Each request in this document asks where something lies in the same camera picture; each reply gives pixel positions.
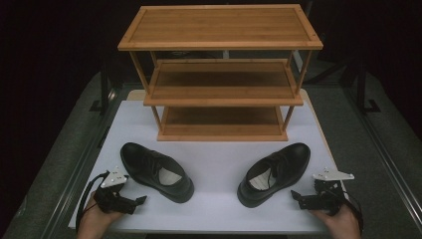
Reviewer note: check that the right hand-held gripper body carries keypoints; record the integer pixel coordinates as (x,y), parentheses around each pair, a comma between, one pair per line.
(326,199)

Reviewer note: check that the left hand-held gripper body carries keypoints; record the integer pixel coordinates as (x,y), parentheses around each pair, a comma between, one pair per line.
(114,199)

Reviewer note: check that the black leather shoe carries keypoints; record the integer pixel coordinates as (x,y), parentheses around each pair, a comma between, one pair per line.
(146,162)
(288,161)

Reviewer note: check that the wooden three-tier shoe rack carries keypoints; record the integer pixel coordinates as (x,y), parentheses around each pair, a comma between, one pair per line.
(220,26)

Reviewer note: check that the person's right hand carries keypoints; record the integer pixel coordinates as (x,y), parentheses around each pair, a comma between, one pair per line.
(343,225)

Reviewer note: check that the person's left hand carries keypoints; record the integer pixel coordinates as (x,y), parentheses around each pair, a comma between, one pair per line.
(94,224)

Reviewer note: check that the white table cover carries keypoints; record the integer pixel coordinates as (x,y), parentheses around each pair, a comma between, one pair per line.
(215,172)

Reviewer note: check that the black metal stand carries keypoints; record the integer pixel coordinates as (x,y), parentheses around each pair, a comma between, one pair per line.
(104,89)
(362,89)

